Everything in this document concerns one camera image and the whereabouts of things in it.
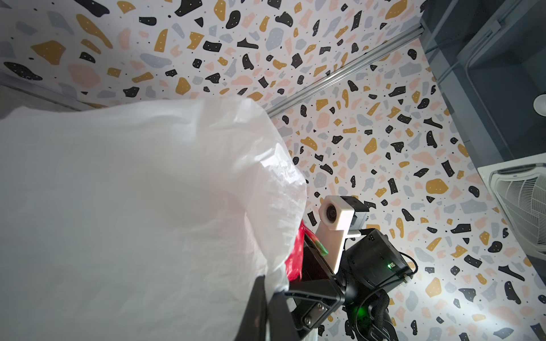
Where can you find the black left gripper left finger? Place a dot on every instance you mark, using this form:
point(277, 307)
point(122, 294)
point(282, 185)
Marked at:
point(253, 326)

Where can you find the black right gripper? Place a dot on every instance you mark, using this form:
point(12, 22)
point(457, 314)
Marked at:
point(368, 271)

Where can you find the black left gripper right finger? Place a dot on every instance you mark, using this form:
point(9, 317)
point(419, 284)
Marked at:
point(281, 322)

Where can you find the red dragon fruit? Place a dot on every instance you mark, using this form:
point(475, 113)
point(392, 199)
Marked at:
point(295, 260)

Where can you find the white plastic bag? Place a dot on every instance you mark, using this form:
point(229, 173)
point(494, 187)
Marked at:
point(148, 221)

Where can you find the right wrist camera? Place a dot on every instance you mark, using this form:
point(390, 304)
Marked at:
point(341, 217)

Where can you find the aluminium corner post right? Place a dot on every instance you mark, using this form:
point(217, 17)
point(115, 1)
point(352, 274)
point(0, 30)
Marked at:
point(371, 57)

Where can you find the aluminium corner post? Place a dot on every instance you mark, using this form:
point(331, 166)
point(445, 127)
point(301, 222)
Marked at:
point(29, 88)
point(371, 57)

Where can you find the aluminium corner post left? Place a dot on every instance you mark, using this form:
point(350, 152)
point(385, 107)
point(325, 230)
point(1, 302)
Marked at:
point(29, 88)

